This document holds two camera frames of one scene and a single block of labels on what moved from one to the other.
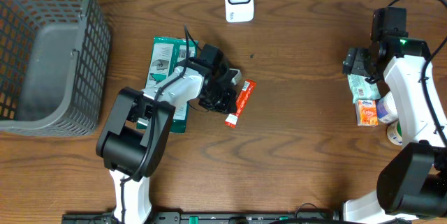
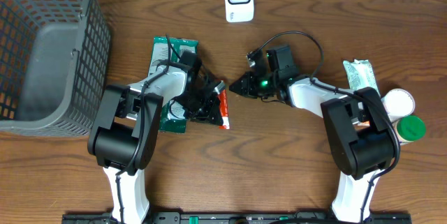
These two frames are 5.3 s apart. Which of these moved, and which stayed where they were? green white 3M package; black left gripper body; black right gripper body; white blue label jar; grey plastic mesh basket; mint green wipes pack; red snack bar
Moved: black right gripper body; red snack bar; black left gripper body
Stayed: white blue label jar; green white 3M package; mint green wipes pack; grey plastic mesh basket
